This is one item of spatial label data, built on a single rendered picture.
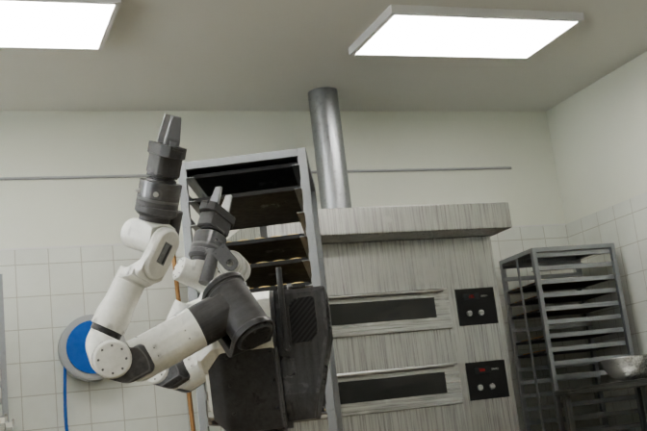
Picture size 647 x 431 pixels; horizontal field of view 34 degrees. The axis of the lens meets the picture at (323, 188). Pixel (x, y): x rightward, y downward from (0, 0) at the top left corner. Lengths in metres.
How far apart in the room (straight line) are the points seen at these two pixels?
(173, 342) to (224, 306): 0.13
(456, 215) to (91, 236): 2.31
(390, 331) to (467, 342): 0.51
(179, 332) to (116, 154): 4.83
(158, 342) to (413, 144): 5.61
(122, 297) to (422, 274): 4.24
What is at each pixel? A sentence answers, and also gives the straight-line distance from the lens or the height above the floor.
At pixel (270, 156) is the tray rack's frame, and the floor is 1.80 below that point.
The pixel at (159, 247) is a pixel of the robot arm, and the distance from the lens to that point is 2.15.
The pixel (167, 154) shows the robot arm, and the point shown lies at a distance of 2.13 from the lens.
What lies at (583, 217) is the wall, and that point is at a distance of 7.89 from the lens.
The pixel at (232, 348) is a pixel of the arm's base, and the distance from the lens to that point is 2.19.
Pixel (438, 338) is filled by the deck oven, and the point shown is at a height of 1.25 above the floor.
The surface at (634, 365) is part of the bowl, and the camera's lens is 6.65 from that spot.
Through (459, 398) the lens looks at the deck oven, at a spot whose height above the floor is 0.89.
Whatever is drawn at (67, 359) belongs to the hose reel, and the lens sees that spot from 6.52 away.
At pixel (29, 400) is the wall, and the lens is 6.61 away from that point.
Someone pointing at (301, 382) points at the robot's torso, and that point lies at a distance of 2.32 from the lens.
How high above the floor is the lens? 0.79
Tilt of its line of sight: 13 degrees up
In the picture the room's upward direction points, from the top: 7 degrees counter-clockwise
